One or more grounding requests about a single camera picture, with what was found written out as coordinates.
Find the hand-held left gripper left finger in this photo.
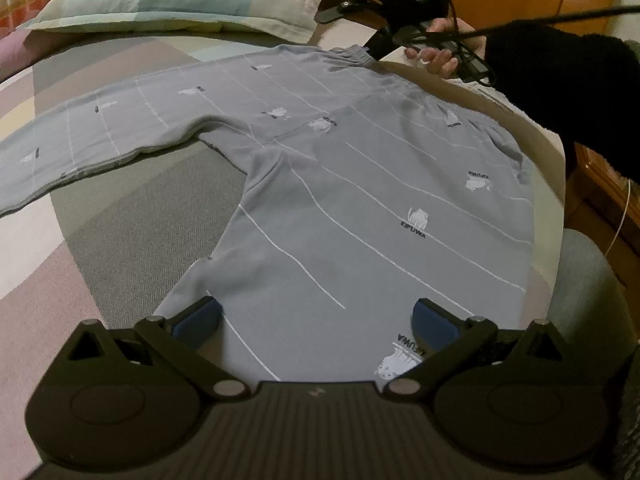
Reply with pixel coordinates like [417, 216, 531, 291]
[65, 296, 251, 402]

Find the purple floral quilt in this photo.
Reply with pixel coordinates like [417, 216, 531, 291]
[0, 27, 53, 83]

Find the grey striped sweatshirt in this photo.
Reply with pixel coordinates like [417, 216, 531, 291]
[0, 42, 538, 386]

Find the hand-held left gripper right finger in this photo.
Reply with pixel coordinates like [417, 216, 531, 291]
[382, 298, 568, 402]

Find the person's right hand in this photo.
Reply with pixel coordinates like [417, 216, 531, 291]
[404, 16, 489, 81]

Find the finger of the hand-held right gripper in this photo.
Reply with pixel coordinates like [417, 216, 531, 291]
[314, 0, 377, 25]
[368, 25, 404, 64]

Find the wooden nightstand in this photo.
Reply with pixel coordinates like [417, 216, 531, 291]
[564, 142, 640, 273]

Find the white cable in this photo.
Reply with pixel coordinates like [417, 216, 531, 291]
[604, 179, 632, 257]

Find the person's right forearm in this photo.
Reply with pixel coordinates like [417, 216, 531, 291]
[484, 19, 640, 183]

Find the person's leg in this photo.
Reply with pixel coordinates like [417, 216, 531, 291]
[544, 229, 640, 366]

